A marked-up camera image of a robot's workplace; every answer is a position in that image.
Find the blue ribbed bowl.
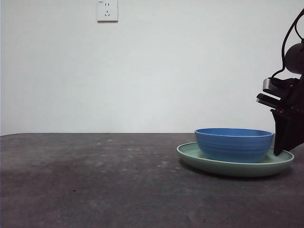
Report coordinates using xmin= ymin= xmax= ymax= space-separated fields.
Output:
xmin=194 ymin=128 xmax=274 ymax=164

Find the green shallow plate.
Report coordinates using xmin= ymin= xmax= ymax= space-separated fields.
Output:
xmin=176 ymin=142 xmax=295 ymax=178

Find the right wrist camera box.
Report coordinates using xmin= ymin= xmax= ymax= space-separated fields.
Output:
xmin=262 ymin=77 xmax=283 ymax=95

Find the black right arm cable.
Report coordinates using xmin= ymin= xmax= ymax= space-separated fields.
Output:
xmin=270 ymin=8 xmax=304 ymax=79

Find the white wall socket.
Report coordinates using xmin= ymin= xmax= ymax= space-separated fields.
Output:
xmin=96 ymin=0 xmax=119 ymax=24

